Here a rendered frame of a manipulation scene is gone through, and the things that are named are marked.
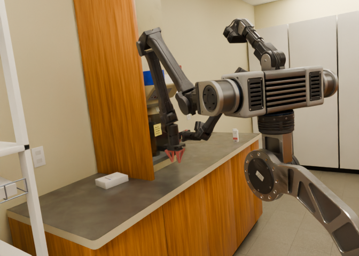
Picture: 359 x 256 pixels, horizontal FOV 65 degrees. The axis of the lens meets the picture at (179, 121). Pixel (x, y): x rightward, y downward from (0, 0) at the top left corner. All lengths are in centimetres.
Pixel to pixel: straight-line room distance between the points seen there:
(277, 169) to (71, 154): 135
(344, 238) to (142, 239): 89
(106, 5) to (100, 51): 27
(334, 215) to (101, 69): 148
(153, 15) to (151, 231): 132
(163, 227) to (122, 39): 108
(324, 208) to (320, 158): 368
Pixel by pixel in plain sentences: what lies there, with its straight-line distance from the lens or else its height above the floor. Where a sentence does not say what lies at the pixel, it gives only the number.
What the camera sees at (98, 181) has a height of 97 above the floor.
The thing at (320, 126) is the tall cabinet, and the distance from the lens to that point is 455.
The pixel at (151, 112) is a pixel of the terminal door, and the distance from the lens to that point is 183.
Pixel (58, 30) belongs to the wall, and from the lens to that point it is 200.
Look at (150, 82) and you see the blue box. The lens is 175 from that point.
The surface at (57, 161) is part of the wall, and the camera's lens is 193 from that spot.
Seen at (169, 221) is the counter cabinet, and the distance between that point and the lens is 164.
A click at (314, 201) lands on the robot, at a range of 99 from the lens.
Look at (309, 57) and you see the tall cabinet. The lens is 449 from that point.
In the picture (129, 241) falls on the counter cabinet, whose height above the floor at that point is 82.
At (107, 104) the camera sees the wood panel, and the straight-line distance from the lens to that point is 187.
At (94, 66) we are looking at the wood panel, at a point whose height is 167.
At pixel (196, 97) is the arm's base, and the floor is 145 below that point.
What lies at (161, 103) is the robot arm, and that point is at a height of 142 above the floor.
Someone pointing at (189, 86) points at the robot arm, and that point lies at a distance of 115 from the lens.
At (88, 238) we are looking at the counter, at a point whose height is 94.
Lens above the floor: 152
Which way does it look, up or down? 8 degrees down
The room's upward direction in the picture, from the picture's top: 5 degrees counter-clockwise
